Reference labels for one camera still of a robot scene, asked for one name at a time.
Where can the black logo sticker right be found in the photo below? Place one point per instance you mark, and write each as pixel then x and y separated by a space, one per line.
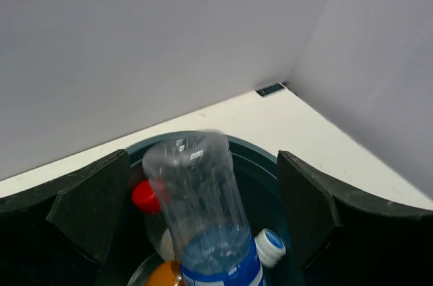
pixel 270 89

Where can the orange bottle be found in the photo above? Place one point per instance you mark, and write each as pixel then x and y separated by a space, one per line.
pixel 166 274

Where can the dark teal plastic bin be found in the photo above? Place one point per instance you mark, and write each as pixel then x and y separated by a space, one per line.
pixel 255 171

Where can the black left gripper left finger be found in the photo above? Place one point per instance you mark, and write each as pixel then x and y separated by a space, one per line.
pixel 60 232

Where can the blue label bottle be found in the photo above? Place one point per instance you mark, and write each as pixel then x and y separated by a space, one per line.
pixel 270 247
pixel 194 182

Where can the red cap clear bottle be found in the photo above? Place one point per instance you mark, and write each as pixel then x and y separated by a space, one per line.
pixel 156 227

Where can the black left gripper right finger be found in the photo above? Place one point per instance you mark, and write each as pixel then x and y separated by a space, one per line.
pixel 342 235

